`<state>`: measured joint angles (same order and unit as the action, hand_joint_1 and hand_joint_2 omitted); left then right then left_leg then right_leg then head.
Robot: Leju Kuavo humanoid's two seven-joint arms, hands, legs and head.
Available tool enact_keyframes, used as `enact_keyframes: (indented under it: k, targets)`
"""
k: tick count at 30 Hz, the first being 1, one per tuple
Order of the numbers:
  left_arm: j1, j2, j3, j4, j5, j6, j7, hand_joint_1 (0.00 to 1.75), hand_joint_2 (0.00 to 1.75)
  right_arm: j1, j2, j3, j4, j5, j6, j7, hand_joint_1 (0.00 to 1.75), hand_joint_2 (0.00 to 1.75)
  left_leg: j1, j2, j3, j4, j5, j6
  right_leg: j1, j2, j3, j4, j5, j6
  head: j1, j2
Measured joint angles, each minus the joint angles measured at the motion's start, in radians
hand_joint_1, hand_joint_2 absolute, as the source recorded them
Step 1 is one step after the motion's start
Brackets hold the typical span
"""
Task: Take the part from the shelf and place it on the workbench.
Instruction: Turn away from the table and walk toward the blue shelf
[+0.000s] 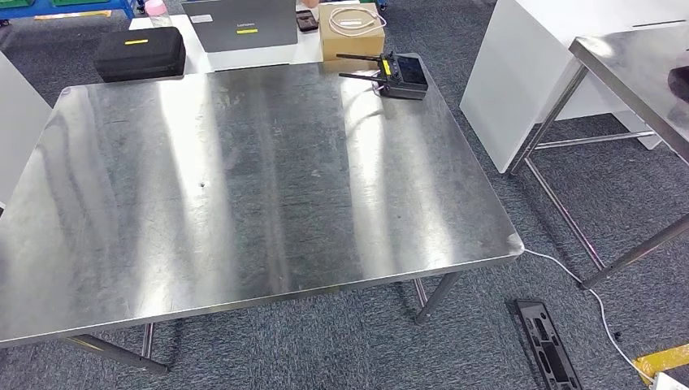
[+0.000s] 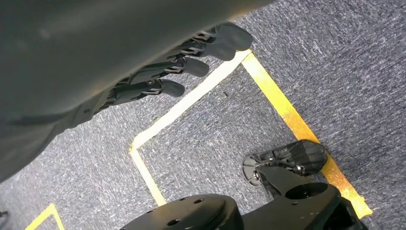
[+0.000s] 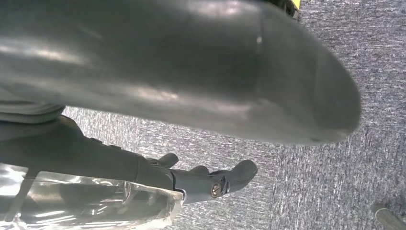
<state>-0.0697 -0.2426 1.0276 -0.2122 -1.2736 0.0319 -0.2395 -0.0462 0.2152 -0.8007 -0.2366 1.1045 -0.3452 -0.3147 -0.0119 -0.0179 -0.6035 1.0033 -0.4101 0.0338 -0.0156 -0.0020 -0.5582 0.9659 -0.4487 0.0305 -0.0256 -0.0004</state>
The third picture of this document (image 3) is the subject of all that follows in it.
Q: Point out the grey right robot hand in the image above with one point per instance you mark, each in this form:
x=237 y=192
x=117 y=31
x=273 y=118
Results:
x=158 y=63

